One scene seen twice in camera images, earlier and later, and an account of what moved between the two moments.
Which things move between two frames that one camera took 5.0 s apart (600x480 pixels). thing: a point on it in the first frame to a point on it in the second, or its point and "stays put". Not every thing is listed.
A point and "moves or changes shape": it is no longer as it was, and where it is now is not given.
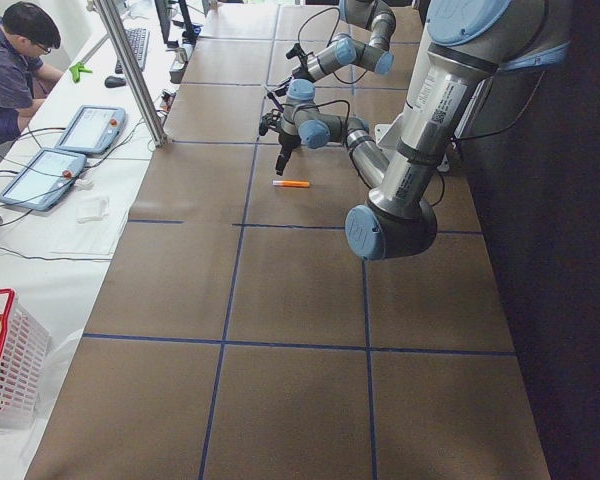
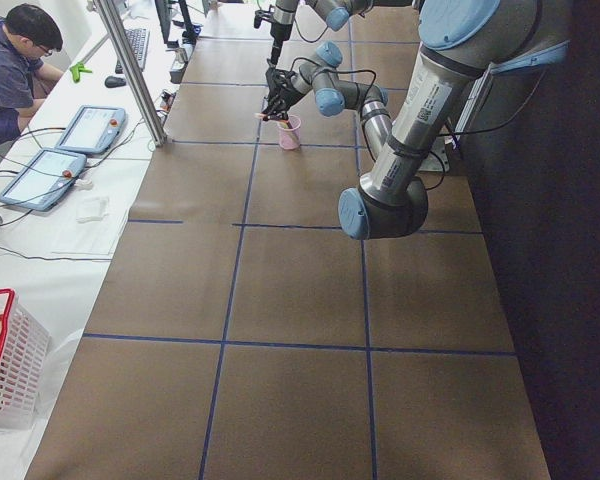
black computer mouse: [115, 82] stays put
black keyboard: [138, 39] stays put
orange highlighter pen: [289, 183] moves or changes shape
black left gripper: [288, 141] to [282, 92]
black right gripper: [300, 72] to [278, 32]
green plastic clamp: [76, 69] stays put
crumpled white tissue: [83, 185] stays put
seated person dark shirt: [13, 79] stays put
